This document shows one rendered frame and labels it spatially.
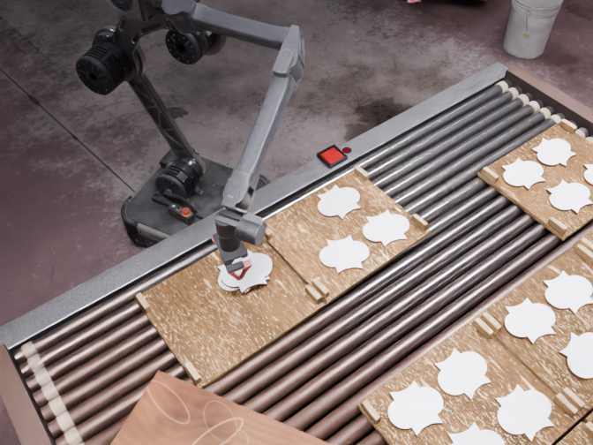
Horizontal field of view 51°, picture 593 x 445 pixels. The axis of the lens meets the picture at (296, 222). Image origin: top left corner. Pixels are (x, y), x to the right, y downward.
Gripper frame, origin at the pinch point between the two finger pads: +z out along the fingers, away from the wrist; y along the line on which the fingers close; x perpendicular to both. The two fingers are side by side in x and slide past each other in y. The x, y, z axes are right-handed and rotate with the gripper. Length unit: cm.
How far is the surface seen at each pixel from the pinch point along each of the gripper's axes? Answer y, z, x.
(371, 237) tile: -2.0, 8.3, -42.8
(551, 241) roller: -25, 11, -92
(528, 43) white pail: 150, 88, -245
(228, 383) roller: -26.5, 11.8, 12.9
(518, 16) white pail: 158, 72, -239
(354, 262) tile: -8.2, 8.4, -33.5
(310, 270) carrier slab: -4.7, 9.3, -21.0
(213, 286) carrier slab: 2.1, 9.2, 6.2
